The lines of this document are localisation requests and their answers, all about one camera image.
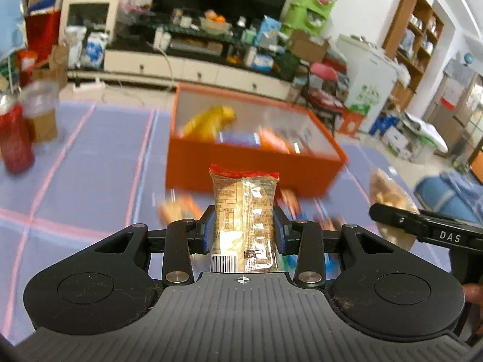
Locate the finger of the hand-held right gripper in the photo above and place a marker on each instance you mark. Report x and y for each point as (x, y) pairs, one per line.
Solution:
(392, 218)

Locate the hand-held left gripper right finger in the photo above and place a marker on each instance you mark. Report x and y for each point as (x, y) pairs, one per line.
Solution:
(278, 233)

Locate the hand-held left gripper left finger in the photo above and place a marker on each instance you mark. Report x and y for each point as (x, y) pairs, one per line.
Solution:
(209, 233)

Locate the yellow noodle snack packet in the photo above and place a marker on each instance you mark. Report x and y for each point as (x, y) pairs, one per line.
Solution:
(388, 192)

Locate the clear red-edged cracker packet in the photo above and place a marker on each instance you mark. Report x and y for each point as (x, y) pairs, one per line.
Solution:
(243, 218)

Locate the orange cardboard box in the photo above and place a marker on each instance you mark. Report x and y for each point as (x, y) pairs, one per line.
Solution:
(256, 158)

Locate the blue cushion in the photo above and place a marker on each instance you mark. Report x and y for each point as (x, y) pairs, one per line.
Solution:
(449, 196)

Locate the orange rice crisp packet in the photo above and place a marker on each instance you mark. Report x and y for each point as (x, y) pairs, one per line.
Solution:
(179, 207)

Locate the white printed carton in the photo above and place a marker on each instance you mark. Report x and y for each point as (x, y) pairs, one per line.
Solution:
(396, 141)

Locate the orange plastic stool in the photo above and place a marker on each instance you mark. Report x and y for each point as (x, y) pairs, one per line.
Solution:
(351, 120)

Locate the white refrigerator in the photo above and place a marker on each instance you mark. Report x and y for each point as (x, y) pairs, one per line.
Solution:
(368, 75)

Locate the pink chair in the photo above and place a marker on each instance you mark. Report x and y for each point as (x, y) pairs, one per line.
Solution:
(324, 86)

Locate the white television stand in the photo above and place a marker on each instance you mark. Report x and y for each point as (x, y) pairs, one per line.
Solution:
(188, 71)

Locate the wooden bookshelf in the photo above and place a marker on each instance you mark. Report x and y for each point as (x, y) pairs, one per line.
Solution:
(413, 41)

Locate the open brown cardboard box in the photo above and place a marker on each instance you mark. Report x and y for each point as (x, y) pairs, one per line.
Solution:
(307, 47)

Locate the white power strip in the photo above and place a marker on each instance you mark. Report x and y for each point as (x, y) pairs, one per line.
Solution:
(88, 86)

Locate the small brown cardboard box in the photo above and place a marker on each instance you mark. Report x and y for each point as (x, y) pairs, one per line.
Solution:
(45, 126)

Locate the bowl of oranges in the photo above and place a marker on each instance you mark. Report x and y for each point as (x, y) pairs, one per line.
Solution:
(215, 20)

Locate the red bottle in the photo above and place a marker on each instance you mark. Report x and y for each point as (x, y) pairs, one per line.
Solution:
(15, 143)

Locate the blue and white bag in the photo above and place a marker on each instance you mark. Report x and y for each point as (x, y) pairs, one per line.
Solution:
(94, 51)

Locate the clear plastic cup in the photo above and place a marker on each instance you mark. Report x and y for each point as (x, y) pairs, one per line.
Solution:
(39, 98)

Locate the green plastic drawer unit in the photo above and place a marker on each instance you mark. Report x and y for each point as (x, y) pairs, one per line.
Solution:
(309, 9)

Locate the red shopping bag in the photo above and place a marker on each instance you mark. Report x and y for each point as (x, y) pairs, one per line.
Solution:
(43, 30)

